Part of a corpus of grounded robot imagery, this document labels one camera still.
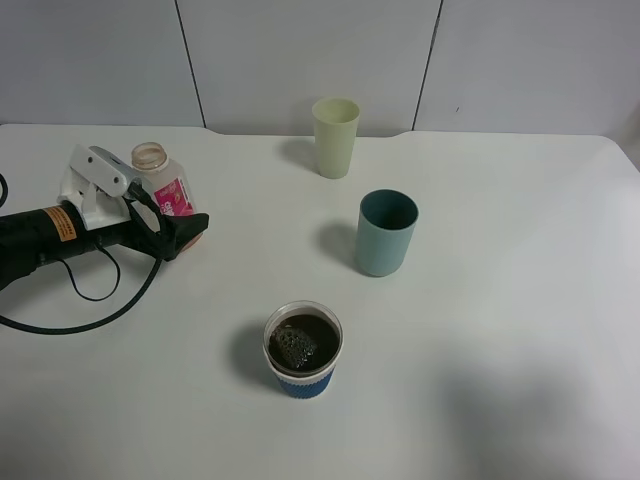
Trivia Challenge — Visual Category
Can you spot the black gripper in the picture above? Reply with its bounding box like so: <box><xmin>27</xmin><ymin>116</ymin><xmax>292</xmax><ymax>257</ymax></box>
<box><xmin>79</xmin><ymin>213</ymin><xmax>209</xmax><ymax>261</ymax></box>

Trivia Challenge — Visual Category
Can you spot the clear cup blue sleeve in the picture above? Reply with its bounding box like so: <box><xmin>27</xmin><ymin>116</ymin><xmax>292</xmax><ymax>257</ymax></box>
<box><xmin>263</xmin><ymin>300</ymin><xmax>344</xmax><ymax>399</ymax></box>

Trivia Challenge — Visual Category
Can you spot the plastic drink bottle pink label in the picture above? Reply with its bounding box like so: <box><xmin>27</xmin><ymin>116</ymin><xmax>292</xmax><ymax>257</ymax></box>
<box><xmin>130</xmin><ymin>141</ymin><xmax>203</xmax><ymax>252</ymax></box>

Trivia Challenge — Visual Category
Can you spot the black cable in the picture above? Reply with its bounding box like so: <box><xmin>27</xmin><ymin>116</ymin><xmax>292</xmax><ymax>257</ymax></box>
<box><xmin>0</xmin><ymin>172</ymin><xmax>166</xmax><ymax>335</ymax></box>

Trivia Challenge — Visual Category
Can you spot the pale yellow plastic cup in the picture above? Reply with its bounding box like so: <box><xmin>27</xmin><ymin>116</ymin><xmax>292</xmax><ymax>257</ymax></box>
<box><xmin>312</xmin><ymin>98</ymin><xmax>360</xmax><ymax>179</ymax></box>

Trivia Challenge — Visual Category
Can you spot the teal green plastic cup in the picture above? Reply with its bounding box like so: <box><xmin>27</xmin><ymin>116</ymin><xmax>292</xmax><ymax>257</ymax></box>
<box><xmin>355</xmin><ymin>189</ymin><xmax>419</xmax><ymax>277</ymax></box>

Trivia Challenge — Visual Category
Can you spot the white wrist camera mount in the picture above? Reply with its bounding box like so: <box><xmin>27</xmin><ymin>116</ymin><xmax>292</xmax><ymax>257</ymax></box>
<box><xmin>58</xmin><ymin>145</ymin><xmax>140</xmax><ymax>231</ymax></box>

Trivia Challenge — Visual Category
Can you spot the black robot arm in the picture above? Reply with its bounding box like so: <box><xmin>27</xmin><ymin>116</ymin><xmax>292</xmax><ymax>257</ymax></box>
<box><xmin>1</xmin><ymin>202</ymin><xmax>209</xmax><ymax>288</ymax></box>

